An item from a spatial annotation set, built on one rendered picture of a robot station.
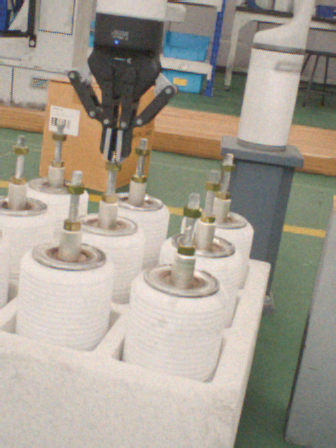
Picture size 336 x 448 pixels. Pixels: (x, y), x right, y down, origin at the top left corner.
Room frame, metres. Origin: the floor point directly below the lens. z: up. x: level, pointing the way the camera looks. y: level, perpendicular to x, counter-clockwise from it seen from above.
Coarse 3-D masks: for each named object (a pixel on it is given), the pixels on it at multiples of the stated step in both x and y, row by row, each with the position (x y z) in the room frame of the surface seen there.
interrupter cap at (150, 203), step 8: (120, 200) 0.82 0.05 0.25; (128, 200) 0.83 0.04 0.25; (144, 200) 0.84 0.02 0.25; (152, 200) 0.84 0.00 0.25; (160, 200) 0.84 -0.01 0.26; (128, 208) 0.79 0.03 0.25; (136, 208) 0.79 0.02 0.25; (144, 208) 0.79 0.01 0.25; (152, 208) 0.80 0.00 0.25; (160, 208) 0.81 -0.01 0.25
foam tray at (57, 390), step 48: (0, 336) 0.54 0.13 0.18; (240, 336) 0.61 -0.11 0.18; (0, 384) 0.52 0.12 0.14; (48, 384) 0.51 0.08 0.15; (96, 384) 0.50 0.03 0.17; (144, 384) 0.49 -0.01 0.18; (192, 384) 0.50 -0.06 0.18; (240, 384) 0.51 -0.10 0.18; (0, 432) 0.52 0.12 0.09; (48, 432) 0.51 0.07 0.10; (96, 432) 0.50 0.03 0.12; (144, 432) 0.49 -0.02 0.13; (192, 432) 0.48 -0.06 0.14
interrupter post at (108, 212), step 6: (102, 204) 0.70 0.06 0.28; (108, 204) 0.70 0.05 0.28; (114, 204) 0.70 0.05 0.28; (102, 210) 0.70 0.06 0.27; (108, 210) 0.70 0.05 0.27; (114, 210) 0.70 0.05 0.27; (102, 216) 0.70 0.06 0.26; (108, 216) 0.70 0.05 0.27; (114, 216) 0.70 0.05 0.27; (102, 222) 0.70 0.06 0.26; (108, 222) 0.70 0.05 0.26; (114, 222) 0.70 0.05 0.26; (102, 228) 0.70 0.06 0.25; (108, 228) 0.70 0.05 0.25; (114, 228) 0.70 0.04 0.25
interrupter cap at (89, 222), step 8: (80, 216) 0.72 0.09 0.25; (88, 216) 0.73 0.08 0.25; (96, 216) 0.73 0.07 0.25; (120, 216) 0.74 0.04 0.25; (88, 224) 0.70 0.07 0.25; (96, 224) 0.71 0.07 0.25; (120, 224) 0.72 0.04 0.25; (128, 224) 0.71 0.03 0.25; (136, 224) 0.72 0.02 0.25; (88, 232) 0.67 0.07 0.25; (96, 232) 0.67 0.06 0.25; (104, 232) 0.67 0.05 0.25; (112, 232) 0.68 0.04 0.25; (120, 232) 0.68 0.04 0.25; (128, 232) 0.68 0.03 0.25
